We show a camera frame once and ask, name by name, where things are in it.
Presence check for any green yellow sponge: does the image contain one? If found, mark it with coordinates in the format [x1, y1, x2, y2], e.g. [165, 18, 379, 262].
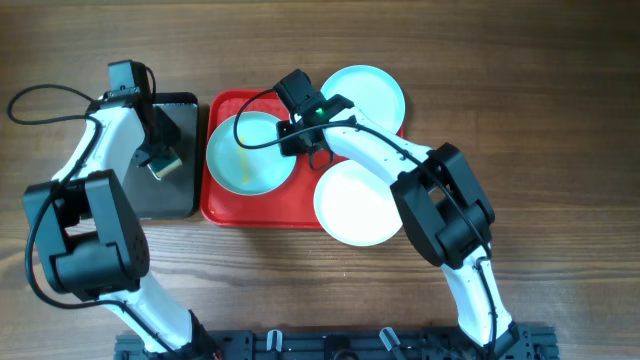
[147, 147, 182, 180]

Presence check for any light blue plate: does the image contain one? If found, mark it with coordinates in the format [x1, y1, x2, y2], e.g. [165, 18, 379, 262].
[206, 111, 296, 196]
[321, 65, 406, 133]

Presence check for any white plate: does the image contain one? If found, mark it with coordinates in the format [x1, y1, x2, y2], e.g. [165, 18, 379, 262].
[313, 160, 402, 247]

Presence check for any light blue plate top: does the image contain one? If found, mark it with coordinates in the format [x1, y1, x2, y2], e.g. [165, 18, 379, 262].
[321, 65, 406, 133]

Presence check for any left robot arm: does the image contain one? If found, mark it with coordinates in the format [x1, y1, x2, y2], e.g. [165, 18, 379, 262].
[24, 90, 219, 359]

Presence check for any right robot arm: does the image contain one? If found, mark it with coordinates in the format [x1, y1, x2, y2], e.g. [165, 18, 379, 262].
[282, 94, 517, 358]

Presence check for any red plastic tray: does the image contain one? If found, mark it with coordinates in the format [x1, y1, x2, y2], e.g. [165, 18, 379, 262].
[199, 89, 406, 230]

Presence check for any black metal tray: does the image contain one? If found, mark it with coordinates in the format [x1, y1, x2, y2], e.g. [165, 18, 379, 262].
[123, 92, 200, 219]

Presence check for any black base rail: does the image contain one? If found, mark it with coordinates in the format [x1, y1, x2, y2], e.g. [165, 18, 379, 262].
[113, 327, 559, 360]

